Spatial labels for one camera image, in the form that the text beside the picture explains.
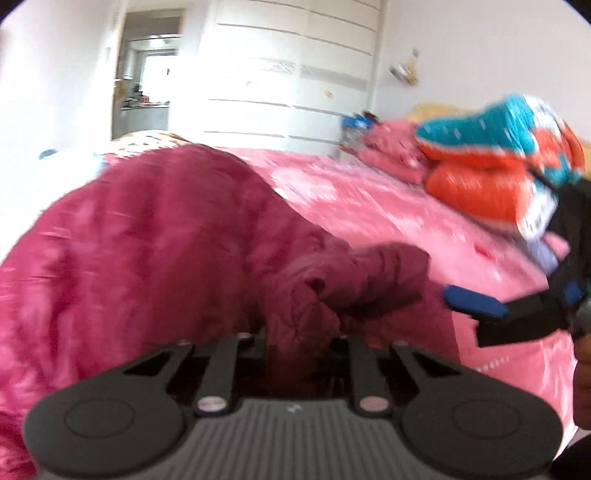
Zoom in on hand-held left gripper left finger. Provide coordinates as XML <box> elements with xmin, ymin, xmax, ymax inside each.
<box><xmin>122</xmin><ymin>332</ymin><xmax>269</xmax><ymax>414</ymax></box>

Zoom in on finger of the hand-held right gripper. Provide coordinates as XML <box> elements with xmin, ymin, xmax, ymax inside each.
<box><xmin>442</xmin><ymin>284</ymin><xmax>571</xmax><ymax>348</ymax></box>

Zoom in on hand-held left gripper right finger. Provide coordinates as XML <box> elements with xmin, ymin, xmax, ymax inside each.
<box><xmin>323</xmin><ymin>336</ymin><xmax>462</xmax><ymax>414</ymax></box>

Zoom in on dark red down jacket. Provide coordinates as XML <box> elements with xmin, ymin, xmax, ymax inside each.
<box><xmin>0</xmin><ymin>144</ymin><xmax>462</xmax><ymax>480</ymax></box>

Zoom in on person's right hand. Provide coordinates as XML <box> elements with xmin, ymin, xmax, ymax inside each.
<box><xmin>574</xmin><ymin>337</ymin><xmax>591</xmax><ymax>428</ymax></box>

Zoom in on teal and orange folded quilt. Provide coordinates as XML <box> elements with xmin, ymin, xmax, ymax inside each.
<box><xmin>416</xmin><ymin>95</ymin><xmax>589</xmax><ymax>241</ymax></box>

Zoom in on pink heart print bed blanket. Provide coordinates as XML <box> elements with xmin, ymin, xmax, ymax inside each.
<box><xmin>222</xmin><ymin>148</ymin><xmax>583</xmax><ymax>444</ymax></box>

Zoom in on pink printed folded blanket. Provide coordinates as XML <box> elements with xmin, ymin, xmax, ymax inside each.
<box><xmin>358</xmin><ymin>119</ymin><xmax>432</xmax><ymax>185</ymax></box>

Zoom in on yellow plush toy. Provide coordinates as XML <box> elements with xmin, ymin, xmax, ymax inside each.
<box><xmin>411</xmin><ymin>102</ymin><xmax>467</xmax><ymax>124</ymax></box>

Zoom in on blue cardboard box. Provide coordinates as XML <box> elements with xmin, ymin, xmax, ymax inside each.
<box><xmin>342</xmin><ymin>113</ymin><xmax>380</xmax><ymax>133</ymax></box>

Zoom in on yellow patterned pillow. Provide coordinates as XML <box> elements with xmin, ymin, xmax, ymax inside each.
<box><xmin>115</xmin><ymin>130</ymin><xmax>190</xmax><ymax>151</ymax></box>

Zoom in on kitchen counter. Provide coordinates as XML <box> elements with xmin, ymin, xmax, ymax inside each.
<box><xmin>121</xmin><ymin>102</ymin><xmax>170</xmax><ymax>136</ymax></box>

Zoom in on kitchen window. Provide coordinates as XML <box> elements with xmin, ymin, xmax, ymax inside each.
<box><xmin>141</xmin><ymin>53</ymin><xmax>179</xmax><ymax>103</ymax></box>

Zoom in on white sliding door wardrobe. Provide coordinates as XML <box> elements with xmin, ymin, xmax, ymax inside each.
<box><xmin>203</xmin><ymin>0</ymin><xmax>384</xmax><ymax>158</ymax></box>

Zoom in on wall hanging ornament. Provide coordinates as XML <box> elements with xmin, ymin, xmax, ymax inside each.
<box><xmin>389</xmin><ymin>48</ymin><xmax>421</xmax><ymax>86</ymax></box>

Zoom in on white door frame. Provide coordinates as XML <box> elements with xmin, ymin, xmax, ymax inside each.
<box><xmin>111</xmin><ymin>8</ymin><xmax>189</xmax><ymax>140</ymax></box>

